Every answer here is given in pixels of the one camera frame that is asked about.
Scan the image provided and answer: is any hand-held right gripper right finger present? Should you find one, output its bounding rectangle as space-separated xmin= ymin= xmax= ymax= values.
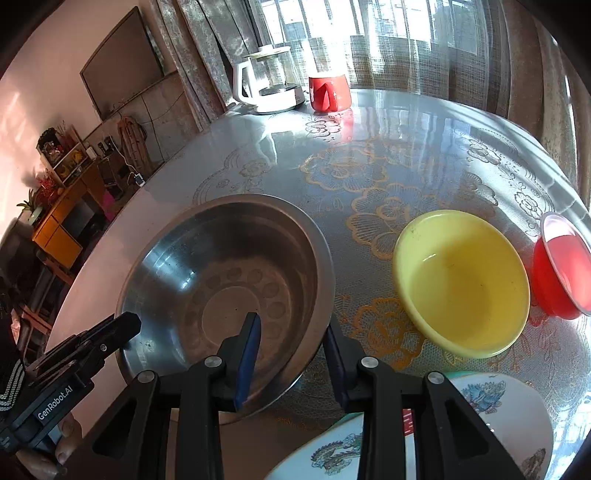
xmin=323 ymin=323 xmax=527 ymax=480

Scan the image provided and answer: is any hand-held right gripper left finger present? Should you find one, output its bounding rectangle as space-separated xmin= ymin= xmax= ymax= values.
xmin=69 ymin=312 xmax=262 ymax=480

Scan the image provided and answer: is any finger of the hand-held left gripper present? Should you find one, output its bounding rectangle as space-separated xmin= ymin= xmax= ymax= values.
xmin=45 ymin=312 xmax=142 ymax=376

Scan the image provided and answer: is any stainless steel bowl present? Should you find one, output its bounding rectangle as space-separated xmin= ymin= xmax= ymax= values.
xmin=115 ymin=194 xmax=336 ymax=416

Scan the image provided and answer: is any yellow plastic bowl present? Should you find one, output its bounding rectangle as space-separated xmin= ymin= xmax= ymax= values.
xmin=392 ymin=210 xmax=531 ymax=359

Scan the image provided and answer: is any large white dragon print plate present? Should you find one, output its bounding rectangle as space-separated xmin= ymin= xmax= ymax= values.
xmin=265 ymin=371 xmax=554 ymax=480

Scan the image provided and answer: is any red plastic bowl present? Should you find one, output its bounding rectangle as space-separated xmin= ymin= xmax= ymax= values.
xmin=532 ymin=212 xmax=591 ymax=320

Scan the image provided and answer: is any person's left hand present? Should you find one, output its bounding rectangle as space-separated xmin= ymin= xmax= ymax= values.
xmin=16 ymin=413 xmax=85 ymax=480

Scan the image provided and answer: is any orange wooden cabinet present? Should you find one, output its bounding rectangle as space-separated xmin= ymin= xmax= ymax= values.
xmin=31 ymin=161 xmax=105 ymax=271

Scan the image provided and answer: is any green potted plant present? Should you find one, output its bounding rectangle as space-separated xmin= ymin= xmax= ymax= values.
xmin=17 ymin=189 xmax=44 ymax=225

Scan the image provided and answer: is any red flower decoration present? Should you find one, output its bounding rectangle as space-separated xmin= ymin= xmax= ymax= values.
xmin=37 ymin=170 xmax=62 ymax=205

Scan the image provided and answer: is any wooden shelf with ornaments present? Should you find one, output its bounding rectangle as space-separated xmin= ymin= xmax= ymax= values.
xmin=36 ymin=127 xmax=95 ymax=185

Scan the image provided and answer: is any wooden folding chair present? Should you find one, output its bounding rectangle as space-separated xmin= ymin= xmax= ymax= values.
xmin=117 ymin=116 xmax=153 ymax=178

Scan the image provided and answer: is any white glass electric kettle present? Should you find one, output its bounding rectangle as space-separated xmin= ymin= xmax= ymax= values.
xmin=232 ymin=45 xmax=306 ymax=114

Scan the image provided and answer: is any red mug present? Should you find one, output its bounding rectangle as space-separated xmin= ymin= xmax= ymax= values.
xmin=308 ymin=74 xmax=352 ymax=112

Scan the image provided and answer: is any grey patterned curtain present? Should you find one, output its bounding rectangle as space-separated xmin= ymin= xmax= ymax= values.
xmin=503 ymin=0 xmax=591 ymax=195
xmin=157 ymin=0 xmax=264 ymax=134

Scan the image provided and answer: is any sheer white curtain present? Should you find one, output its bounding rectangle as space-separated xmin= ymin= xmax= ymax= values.
xmin=249 ymin=0 xmax=509 ymax=109

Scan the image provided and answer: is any wall mounted television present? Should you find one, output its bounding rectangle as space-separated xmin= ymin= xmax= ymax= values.
xmin=80 ymin=6 xmax=165 ymax=121

